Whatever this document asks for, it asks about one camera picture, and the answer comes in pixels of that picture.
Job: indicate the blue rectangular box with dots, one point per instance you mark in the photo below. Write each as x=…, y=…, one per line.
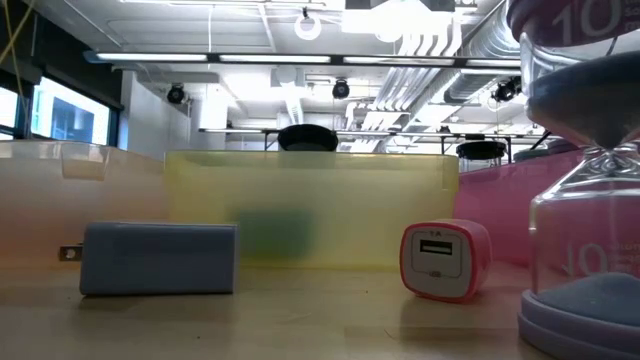
x=275, y=232

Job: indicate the pink cube USB charger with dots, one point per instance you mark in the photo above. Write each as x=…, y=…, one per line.
x=440, y=265

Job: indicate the lavender wall charger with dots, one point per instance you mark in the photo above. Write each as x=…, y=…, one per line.
x=160, y=260

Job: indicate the yellow translucent plastic bin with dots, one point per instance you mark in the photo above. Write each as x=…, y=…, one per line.
x=350, y=210

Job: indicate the black track spotlight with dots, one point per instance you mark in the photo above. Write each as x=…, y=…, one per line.
x=341, y=90
x=506, y=91
x=175, y=94

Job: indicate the long black-framed table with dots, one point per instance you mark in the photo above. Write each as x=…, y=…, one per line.
x=240, y=130

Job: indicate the pink-red translucent plastic bin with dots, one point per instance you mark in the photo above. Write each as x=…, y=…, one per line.
x=500, y=210

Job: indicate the large bright window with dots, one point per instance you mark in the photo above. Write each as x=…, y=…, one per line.
x=70, y=115

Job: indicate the orange translucent plastic bin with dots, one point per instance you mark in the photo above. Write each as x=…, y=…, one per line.
x=50, y=210

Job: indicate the narrow bright window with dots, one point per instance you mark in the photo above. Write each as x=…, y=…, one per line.
x=7, y=107

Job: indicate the silver ventilation duct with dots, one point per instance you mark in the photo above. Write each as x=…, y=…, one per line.
x=480, y=50

